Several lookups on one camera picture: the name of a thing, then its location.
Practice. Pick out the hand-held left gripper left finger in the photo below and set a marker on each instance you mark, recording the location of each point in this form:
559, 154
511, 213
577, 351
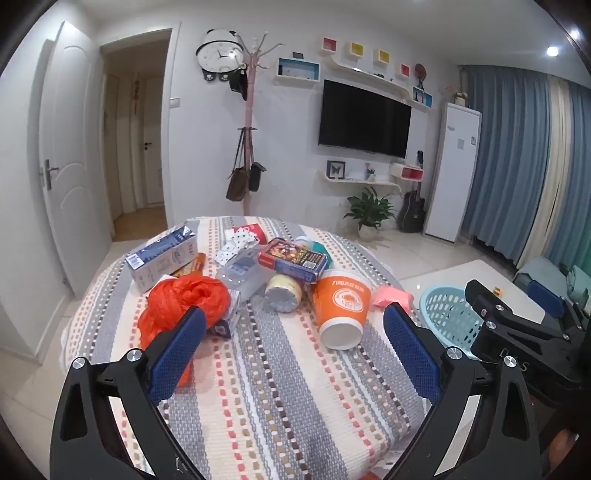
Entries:
178, 350

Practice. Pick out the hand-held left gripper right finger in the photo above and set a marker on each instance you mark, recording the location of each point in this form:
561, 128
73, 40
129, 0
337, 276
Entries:
411, 350

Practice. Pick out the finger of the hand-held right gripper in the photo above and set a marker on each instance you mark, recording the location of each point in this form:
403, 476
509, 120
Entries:
485, 300
547, 297

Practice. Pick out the light blue plastic basket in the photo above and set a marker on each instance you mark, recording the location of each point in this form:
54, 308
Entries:
443, 314

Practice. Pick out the orange plastic bag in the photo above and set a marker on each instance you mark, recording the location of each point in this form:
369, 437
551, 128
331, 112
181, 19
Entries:
184, 295

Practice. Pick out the pink packet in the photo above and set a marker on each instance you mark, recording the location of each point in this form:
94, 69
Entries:
390, 295

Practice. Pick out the orange paper cup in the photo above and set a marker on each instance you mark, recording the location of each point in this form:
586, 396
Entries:
344, 300

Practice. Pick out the orange snack wrapper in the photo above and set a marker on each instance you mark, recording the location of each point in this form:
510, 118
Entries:
196, 264

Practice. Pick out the blue white milk carton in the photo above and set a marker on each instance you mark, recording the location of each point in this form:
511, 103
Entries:
161, 258

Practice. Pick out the pink yogurt bottle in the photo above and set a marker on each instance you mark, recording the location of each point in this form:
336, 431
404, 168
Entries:
281, 290

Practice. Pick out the polka dot tissue packet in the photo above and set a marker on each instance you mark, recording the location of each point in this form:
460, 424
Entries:
235, 240

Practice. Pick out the teal packet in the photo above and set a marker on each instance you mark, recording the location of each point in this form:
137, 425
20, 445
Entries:
319, 249

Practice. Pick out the red printed card box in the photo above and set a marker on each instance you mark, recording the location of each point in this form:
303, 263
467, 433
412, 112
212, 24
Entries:
291, 261

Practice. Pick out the teal sofa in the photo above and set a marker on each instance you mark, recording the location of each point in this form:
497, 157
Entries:
549, 270

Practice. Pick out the white coffee table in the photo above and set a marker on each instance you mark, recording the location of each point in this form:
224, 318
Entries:
461, 277

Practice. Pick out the striped woven tablecloth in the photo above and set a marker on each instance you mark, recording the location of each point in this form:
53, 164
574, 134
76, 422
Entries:
277, 392

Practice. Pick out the black acoustic guitar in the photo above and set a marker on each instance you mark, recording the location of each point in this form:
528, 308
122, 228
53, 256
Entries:
411, 214

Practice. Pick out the white standing air conditioner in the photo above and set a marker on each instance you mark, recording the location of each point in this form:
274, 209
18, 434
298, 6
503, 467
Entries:
450, 175

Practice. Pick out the green potted plant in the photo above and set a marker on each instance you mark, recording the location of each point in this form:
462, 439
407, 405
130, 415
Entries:
369, 207

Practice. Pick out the red white drawer box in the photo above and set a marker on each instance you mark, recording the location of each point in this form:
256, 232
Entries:
408, 173

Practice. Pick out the blue striped curtain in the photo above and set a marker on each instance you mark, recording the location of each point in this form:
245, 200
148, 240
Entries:
512, 152

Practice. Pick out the pencil holder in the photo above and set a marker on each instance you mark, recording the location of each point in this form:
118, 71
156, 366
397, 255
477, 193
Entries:
371, 174

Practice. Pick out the brown hanging bag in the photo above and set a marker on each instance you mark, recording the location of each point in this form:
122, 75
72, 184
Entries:
236, 184

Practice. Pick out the white hallway door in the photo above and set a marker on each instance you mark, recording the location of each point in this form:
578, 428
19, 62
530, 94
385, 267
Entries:
154, 175

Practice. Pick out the black hanging bag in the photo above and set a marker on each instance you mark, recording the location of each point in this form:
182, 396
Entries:
255, 177

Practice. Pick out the framed butterfly picture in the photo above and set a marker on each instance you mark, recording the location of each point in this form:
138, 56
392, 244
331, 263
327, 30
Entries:
335, 168

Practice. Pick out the small flower pot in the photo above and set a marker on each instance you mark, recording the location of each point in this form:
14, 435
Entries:
459, 97

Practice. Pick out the white room door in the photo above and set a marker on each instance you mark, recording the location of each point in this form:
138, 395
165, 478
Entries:
69, 138

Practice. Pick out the round ceiling light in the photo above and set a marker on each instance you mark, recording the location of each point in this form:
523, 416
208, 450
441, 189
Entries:
552, 50

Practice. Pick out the pink coat rack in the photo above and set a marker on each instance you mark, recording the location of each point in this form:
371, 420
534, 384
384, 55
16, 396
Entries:
249, 110

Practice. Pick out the black hanging cap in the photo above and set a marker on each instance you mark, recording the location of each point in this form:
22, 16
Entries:
239, 83

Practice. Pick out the white low wall shelf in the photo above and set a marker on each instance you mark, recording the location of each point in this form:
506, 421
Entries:
364, 181

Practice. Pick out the small blue wall cube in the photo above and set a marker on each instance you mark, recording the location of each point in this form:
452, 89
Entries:
422, 97

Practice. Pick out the black wall television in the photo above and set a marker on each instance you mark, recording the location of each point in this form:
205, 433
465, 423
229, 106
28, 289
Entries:
364, 115

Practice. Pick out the red wall cube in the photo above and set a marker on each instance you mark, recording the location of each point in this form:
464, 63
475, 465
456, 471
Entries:
405, 69
328, 44

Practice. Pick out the white curved wall shelf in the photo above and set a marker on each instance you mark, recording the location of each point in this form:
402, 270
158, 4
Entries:
369, 72

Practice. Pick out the yellow wall cube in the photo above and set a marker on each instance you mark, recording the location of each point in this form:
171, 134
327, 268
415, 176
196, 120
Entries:
383, 56
356, 49

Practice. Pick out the blue-edged wall box shelf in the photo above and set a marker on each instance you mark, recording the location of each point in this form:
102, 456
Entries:
298, 70

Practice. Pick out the panda wall clock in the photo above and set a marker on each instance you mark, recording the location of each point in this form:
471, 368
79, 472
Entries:
217, 53

